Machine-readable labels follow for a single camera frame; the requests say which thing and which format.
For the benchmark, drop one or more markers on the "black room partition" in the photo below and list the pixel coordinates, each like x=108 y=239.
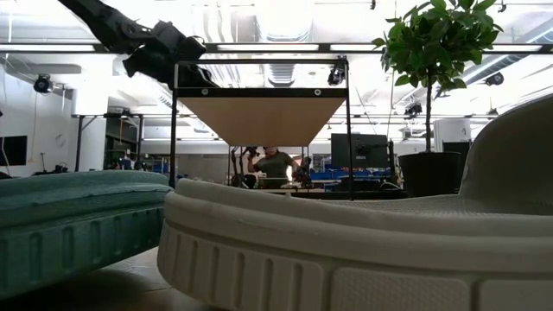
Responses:
x=453 y=147

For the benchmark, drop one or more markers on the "white cylindrical column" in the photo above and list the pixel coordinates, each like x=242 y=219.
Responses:
x=451 y=129

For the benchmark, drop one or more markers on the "teal green rubber slide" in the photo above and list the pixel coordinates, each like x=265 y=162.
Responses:
x=65 y=224

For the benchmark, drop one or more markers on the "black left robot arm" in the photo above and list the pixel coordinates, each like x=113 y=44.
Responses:
x=108 y=23

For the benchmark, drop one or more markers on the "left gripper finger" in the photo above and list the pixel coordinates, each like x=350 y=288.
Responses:
x=194 y=80

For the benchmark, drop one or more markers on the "blue storage bin rack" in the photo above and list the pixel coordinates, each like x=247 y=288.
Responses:
x=363 y=174

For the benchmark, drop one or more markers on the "dark wall screen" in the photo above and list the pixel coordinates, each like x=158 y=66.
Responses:
x=13 y=151

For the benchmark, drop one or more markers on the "black overhead crossbar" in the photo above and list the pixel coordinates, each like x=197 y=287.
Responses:
x=324 y=47

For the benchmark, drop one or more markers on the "light grey rubber slide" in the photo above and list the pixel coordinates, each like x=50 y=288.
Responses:
x=345 y=259

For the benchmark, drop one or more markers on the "black ceiling spotlight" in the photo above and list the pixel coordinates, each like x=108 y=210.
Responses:
x=412 y=109
x=42 y=84
x=334 y=77
x=494 y=79

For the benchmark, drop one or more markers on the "black background table frame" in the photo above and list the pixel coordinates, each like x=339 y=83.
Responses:
x=108 y=116

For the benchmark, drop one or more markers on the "green potted plant black pot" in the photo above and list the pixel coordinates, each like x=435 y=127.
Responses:
x=430 y=173

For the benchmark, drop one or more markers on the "black aluminium rig frame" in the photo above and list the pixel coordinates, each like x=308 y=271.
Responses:
x=345 y=195

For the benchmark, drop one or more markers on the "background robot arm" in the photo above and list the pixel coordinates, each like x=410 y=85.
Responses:
x=303 y=173
x=239 y=173

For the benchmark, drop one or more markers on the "person at background station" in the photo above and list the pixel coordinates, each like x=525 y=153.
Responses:
x=274 y=166

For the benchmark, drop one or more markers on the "black computer monitor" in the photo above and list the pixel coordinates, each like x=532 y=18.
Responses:
x=358 y=151

